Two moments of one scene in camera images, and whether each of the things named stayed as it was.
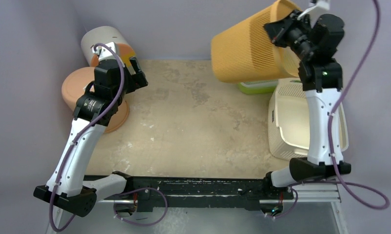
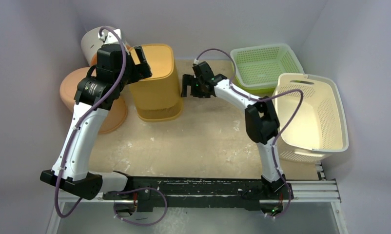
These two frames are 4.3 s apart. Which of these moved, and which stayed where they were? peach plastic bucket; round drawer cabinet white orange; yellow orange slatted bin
Moved: yellow orange slatted bin
Stayed: round drawer cabinet white orange; peach plastic bucket
